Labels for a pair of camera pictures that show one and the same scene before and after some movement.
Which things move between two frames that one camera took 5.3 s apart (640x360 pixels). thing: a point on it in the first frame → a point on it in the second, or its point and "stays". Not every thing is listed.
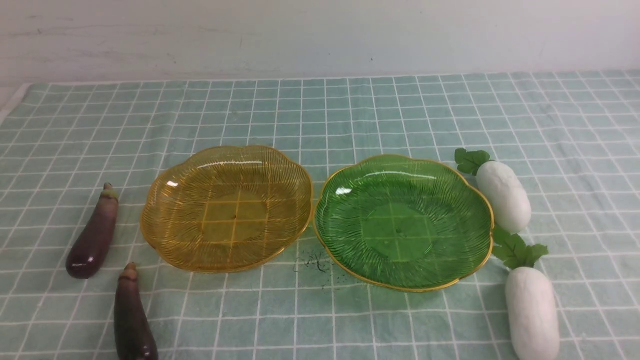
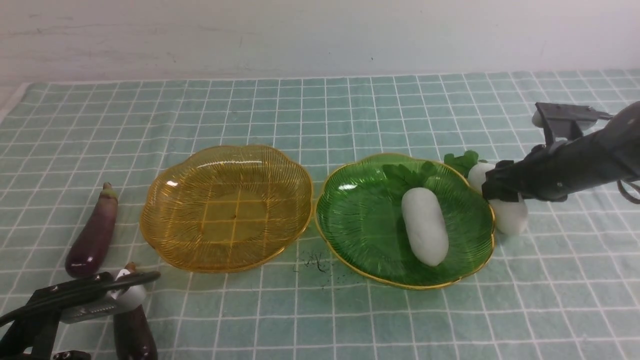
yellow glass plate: [227, 208] stays
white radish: [533, 325] → [423, 213]
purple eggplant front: [134, 339] stays
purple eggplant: [88, 251] stays
